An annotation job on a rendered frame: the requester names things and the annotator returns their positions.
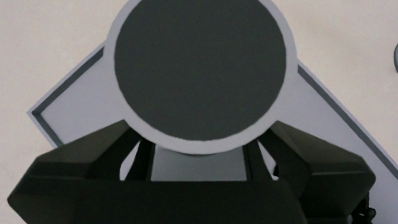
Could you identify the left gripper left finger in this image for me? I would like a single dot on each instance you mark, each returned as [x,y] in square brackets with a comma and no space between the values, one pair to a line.
[99,155]

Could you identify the grey flat tray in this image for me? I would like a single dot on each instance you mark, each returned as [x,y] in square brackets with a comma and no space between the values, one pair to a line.
[79,104]

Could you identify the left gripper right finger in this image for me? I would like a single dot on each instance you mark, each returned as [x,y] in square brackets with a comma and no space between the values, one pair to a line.
[329,181]

